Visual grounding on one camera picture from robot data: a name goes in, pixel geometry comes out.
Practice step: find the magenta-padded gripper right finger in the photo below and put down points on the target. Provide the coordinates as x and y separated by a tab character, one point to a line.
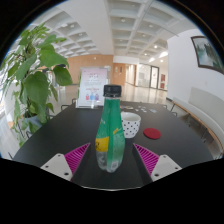
148	158

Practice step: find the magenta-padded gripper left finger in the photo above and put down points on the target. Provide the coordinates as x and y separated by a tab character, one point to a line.
76	157

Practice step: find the green plastic drink bottle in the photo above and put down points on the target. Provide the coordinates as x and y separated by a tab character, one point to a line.
111	133

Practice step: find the flat round red coaster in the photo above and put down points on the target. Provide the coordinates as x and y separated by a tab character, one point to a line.
152	133

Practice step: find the white polka-dot cup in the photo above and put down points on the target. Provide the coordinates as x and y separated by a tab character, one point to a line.
131	125

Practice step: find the blue sticker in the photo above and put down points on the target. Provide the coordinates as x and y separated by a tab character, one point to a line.
152	110

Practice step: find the clear acrylic sign stand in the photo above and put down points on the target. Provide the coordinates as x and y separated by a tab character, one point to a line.
91	86

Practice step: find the long white bench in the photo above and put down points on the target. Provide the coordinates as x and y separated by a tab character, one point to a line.
206	110

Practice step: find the potted green leafy plant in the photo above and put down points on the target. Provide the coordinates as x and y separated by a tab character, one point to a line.
36	86

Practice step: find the framed landscape painting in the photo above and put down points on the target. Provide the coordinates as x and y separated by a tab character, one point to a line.
208	53

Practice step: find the ceiling lights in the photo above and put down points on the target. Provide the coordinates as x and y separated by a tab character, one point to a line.
123	20

